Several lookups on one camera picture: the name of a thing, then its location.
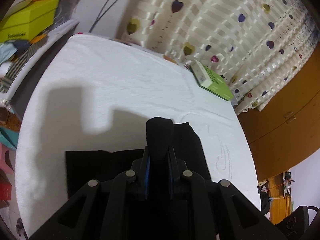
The brown wooden wardrobe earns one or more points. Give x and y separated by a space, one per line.
286 131

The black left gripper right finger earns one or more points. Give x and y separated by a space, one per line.
190 212

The green white flat box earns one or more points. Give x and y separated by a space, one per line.
210 81

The lime green box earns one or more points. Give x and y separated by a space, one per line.
27 23

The black pants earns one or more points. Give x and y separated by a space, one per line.
161 135

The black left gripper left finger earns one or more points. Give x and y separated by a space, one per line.
128 201

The heart patterned cream curtain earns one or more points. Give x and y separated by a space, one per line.
257 46

